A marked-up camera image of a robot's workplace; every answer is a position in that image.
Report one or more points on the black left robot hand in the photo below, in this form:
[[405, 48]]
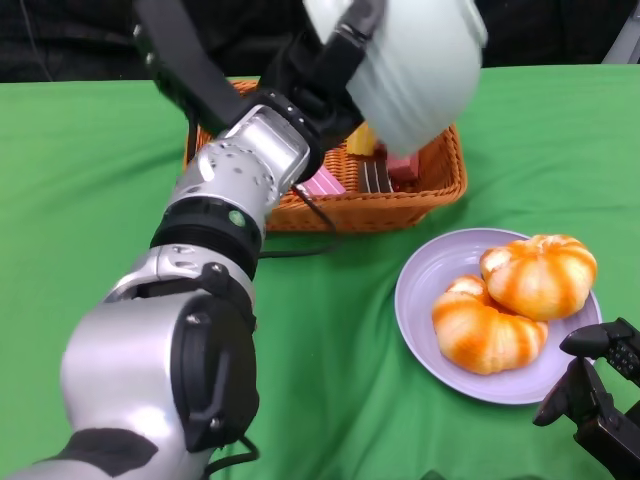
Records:
[[315, 95]]

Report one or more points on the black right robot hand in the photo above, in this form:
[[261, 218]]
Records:
[[600, 400]]

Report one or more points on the yellow cake slice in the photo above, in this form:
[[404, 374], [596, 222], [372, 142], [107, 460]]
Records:
[[361, 140]]

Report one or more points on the pink cake slice with heart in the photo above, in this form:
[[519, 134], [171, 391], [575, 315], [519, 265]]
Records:
[[322, 184]]

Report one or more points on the chocolate cake slice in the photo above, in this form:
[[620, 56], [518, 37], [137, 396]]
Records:
[[375, 177]]

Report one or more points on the pale green bowl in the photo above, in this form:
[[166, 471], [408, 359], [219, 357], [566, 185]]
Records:
[[425, 75]]

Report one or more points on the pink layered cake slice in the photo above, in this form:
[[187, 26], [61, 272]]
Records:
[[405, 167]]

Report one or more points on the orange striped bread roll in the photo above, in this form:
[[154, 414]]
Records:
[[480, 335], [540, 280]]

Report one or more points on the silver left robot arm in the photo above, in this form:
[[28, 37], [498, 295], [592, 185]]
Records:
[[240, 165]]

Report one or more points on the orange wicker basket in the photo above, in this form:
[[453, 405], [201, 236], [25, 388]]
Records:
[[380, 210]]

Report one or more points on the lavender plate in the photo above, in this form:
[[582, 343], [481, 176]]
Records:
[[425, 280]]

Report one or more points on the green tablecloth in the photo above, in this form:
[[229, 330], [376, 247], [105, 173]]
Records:
[[75, 175]]

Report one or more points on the black backdrop cloth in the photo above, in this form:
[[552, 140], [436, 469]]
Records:
[[50, 40]]

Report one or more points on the black left wrist camera bracket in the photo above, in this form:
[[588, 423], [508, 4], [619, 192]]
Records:
[[185, 55]]

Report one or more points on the grey metal frame leg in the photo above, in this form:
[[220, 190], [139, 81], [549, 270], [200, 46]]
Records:
[[625, 42]]

